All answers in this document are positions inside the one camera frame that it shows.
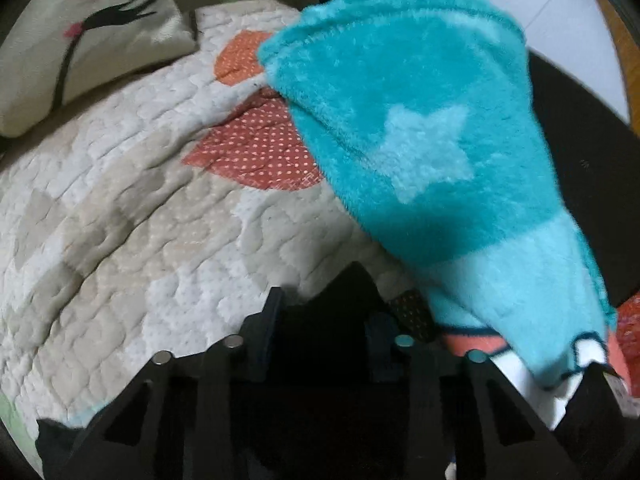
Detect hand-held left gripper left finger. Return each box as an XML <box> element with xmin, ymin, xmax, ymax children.
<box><xmin>64</xmin><ymin>287</ymin><xmax>287</xmax><ymax>480</ymax></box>

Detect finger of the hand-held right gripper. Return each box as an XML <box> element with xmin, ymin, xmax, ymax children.
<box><xmin>552</xmin><ymin>362</ymin><xmax>632</xmax><ymax>437</ymax></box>

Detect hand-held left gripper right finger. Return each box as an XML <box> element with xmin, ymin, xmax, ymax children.
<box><xmin>366</xmin><ymin>312</ymin><xmax>582</xmax><ymax>480</ymax></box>

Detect teal fleece star pants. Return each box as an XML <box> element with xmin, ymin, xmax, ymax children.
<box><xmin>258</xmin><ymin>0</ymin><xmax>623</xmax><ymax>392</ymax></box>

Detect red patterned cloth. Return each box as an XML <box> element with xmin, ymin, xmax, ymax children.
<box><xmin>614</xmin><ymin>294</ymin><xmax>640</xmax><ymax>364</ymax></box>

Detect quilted patchwork blanket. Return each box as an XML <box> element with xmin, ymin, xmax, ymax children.
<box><xmin>0</xmin><ymin>0</ymin><xmax>556</xmax><ymax>461</ymax></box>

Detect dark brown furniture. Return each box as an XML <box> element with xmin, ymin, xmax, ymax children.
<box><xmin>525</xmin><ymin>50</ymin><xmax>640</xmax><ymax>307</ymax></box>

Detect cream flower print pillow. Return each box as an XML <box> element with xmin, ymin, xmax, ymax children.
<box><xmin>0</xmin><ymin>0</ymin><xmax>197</xmax><ymax>138</ymax></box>

